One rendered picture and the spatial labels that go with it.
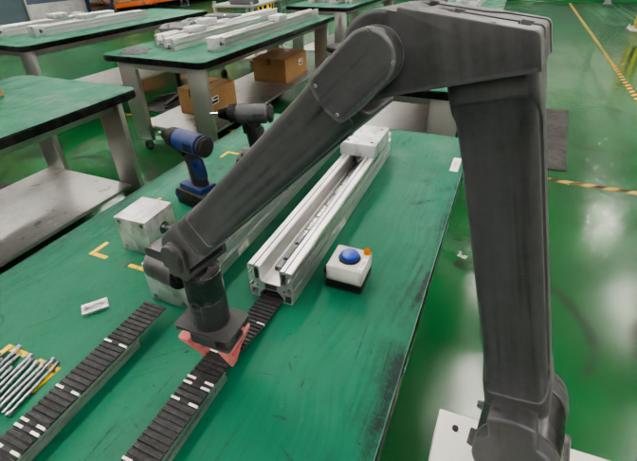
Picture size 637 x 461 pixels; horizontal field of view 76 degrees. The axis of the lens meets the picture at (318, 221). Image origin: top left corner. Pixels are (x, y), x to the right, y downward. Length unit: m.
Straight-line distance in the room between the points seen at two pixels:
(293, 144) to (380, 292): 0.57
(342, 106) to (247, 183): 0.17
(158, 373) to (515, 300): 0.62
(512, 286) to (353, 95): 0.20
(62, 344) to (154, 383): 0.22
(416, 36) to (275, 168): 0.18
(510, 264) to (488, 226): 0.04
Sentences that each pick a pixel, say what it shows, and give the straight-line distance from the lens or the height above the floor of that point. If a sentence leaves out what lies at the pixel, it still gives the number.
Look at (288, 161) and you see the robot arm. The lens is 0.39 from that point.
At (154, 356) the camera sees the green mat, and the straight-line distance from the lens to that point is 0.84.
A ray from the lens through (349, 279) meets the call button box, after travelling 0.87.
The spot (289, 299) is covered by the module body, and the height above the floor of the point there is 0.78.
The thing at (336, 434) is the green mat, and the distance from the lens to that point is 0.70.
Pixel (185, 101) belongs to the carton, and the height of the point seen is 0.33.
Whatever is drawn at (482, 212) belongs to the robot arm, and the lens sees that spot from 0.33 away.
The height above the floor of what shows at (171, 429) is 0.81.
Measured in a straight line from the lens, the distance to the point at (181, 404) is 0.72.
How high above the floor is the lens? 1.39
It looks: 34 degrees down
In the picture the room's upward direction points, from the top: 1 degrees counter-clockwise
